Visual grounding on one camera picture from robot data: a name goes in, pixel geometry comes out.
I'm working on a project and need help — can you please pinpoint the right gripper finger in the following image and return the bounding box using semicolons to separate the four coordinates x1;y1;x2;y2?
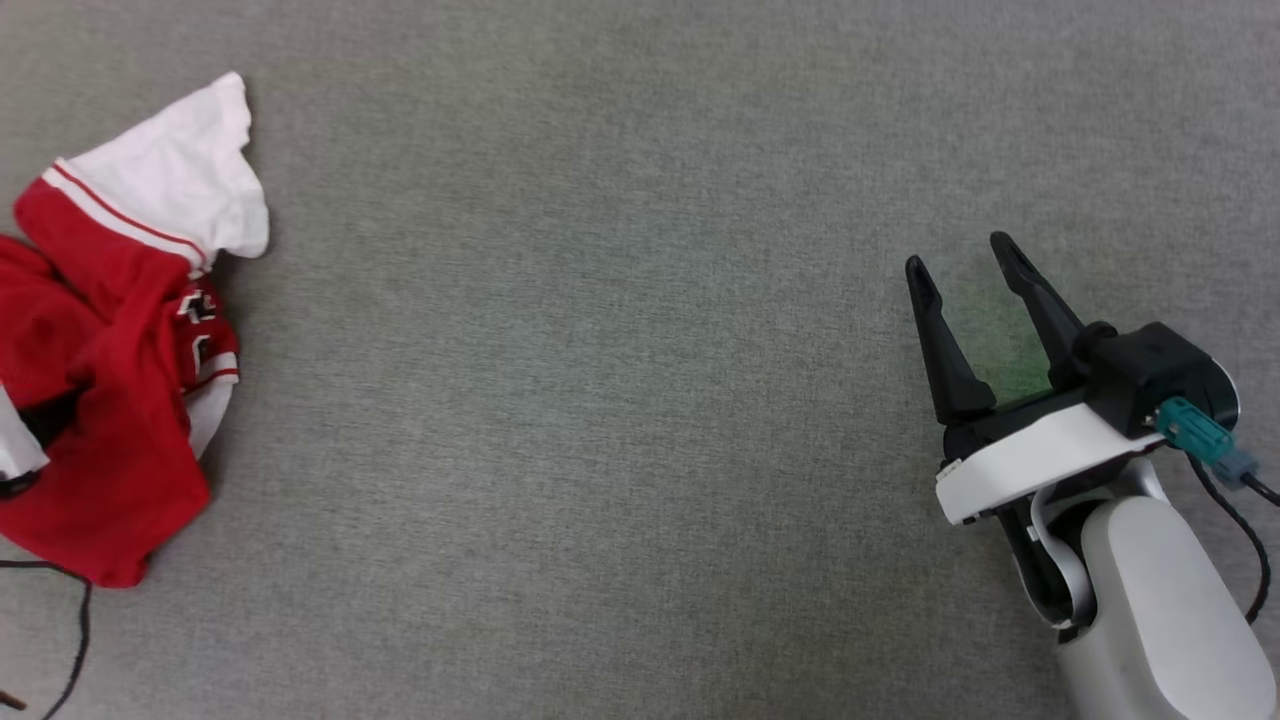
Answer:
990;231;1088;392
905;255;998;427

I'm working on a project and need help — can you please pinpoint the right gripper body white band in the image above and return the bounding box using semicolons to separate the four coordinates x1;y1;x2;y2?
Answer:
935;388;1173;527

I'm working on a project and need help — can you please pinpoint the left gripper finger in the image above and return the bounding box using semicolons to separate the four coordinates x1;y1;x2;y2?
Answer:
20;392;86;449

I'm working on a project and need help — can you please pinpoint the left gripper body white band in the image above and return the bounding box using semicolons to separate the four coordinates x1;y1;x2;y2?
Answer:
0;385;49;499

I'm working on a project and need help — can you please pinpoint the red and white jersey garment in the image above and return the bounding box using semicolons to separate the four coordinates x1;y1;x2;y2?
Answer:
0;70;271;589

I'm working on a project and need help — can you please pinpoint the teal cable connector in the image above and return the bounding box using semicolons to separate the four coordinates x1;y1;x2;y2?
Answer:
1155;397;1259;489

